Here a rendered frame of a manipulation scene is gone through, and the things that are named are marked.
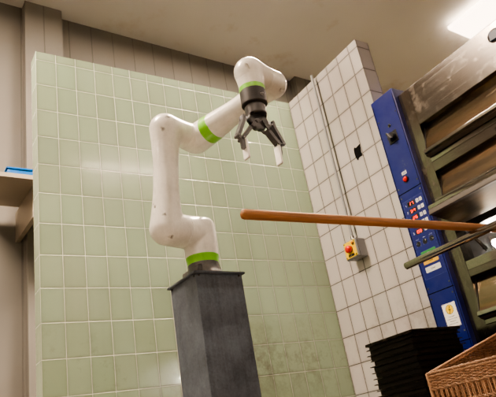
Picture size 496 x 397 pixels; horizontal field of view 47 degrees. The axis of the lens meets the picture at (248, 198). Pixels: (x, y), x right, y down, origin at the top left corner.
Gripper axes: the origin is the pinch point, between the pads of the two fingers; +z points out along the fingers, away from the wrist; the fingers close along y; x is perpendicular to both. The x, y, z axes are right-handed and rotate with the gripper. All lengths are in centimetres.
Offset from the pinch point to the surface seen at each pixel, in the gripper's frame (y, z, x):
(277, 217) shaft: 11.3, 27.9, 15.3
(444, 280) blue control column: -110, 33, -21
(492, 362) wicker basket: -62, 74, 22
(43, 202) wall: 41, -25, -110
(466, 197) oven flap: -98, 7, 9
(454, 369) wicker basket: -63, 74, 6
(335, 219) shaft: -10.1, 27.3, 16.9
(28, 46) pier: 11, -222, -252
